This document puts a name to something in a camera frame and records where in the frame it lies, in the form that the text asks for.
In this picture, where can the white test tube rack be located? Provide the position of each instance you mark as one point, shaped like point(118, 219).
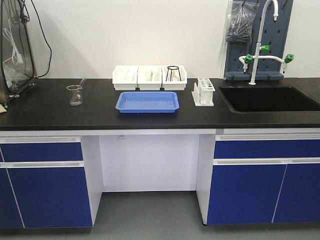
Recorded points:
point(203, 92)

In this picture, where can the grey pegboard drying rack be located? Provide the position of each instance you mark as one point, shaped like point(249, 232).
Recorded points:
point(233, 67)

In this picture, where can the blue plastic tray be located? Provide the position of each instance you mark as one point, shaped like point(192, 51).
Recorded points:
point(148, 102)

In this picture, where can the middle white storage bin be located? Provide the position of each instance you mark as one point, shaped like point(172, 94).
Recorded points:
point(149, 77)

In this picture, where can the white storage bin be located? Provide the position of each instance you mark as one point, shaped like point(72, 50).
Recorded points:
point(124, 77)
point(174, 86)
point(149, 77)

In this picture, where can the right white storage bin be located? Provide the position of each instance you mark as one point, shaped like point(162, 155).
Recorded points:
point(174, 86)

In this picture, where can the left white storage bin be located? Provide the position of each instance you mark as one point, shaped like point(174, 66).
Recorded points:
point(124, 77)

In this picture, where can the clear glass beaker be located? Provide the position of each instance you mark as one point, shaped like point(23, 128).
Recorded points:
point(75, 95)

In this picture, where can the black lab sink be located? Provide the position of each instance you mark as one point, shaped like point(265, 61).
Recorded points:
point(269, 99)

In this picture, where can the white gooseneck lab faucet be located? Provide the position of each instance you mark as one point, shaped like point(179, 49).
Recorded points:
point(268, 63)

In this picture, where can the blue cabinet door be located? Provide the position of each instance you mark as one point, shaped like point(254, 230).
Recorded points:
point(54, 197)
point(299, 199)
point(244, 194)

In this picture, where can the plastic bag of pegs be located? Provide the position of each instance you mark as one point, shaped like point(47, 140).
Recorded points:
point(240, 28)

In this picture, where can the left blue drawer front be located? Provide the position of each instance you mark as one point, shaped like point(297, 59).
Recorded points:
point(42, 152)

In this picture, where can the blue drawer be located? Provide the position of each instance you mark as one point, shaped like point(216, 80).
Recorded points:
point(250, 149)
point(42, 152)

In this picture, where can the left blue cabinet door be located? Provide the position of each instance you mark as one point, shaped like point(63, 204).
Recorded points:
point(54, 197)

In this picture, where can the right blue drawer front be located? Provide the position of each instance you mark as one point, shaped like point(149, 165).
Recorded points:
point(250, 149)

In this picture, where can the transparent equipment case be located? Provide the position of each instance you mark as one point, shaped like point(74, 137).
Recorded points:
point(17, 69)

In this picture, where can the far right blue cabinet door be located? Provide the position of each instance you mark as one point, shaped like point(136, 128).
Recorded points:
point(299, 199)

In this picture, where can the black wire tripod stand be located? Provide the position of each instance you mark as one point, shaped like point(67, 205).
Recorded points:
point(173, 73)

